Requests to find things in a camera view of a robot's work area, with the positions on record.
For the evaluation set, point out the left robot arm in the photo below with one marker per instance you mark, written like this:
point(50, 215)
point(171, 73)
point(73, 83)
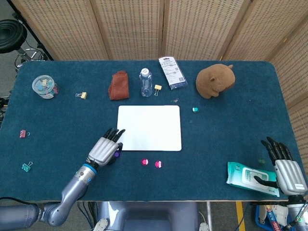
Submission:
point(72, 187)

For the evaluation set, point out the yellow binder clip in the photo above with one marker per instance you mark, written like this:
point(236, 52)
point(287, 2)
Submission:
point(158, 87)
point(83, 95)

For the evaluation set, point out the black round stool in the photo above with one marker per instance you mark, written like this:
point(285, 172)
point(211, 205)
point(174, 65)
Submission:
point(9, 33)

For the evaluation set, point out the metal table leg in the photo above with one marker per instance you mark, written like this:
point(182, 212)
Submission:
point(209, 214)

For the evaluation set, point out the small metal paper clips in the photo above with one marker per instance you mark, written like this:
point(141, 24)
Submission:
point(175, 101)

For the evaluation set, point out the clear plastic water bottle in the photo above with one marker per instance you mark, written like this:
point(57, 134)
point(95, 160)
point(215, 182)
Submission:
point(146, 84)

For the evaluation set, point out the teal round magnet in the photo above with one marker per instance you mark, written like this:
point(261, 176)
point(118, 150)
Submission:
point(195, 109)

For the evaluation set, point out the green wet wipes pack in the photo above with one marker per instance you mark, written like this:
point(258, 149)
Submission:
point(237, 173)

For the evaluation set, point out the folded brown cloth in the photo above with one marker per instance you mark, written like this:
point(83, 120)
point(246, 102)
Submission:
point(119, 86)

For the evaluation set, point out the pink binder clip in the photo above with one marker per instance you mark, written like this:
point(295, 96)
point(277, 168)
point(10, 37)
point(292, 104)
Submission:
point(22, 133)

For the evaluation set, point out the woven folding screen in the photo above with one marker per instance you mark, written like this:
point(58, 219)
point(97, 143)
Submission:
point(132, 29)

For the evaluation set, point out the flat blister pack card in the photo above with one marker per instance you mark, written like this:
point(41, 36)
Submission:
point(172, 73)

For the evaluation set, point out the clear jar of clips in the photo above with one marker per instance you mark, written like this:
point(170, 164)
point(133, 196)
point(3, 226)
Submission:
point(43, 86)

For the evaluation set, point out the teal binder clip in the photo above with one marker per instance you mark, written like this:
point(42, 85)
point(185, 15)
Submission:
point(26, 167)

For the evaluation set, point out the purple round magnet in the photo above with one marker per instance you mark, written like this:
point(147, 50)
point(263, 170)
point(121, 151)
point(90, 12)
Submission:
point(117, 154)

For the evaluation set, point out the brown capybara plush toy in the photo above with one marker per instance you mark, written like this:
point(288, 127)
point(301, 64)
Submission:
point(214, 79)

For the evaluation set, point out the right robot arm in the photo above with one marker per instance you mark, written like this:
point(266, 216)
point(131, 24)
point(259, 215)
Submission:
point(297, 209)

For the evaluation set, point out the white rectangular board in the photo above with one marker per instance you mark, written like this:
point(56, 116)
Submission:
point(151, 127)

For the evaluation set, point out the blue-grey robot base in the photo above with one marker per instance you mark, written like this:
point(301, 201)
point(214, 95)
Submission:
point(149, 216)

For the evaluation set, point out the white base foot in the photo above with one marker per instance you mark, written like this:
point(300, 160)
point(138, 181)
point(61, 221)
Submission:
point(203, 227)
point(101, 225)

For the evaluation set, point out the blue felt table mat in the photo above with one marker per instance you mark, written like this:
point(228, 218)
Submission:
point(60, 115)

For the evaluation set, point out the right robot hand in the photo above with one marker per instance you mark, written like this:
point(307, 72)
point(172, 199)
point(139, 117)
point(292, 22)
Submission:
point(291, 175)

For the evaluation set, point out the black stand pole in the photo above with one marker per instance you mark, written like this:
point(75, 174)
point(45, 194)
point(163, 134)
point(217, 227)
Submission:
point(36, 38)

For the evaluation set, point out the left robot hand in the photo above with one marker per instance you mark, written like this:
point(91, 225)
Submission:
point(103, 151)

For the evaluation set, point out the pink round magnet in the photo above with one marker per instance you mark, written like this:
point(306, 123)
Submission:
point(158, 164)
point(144, 162)

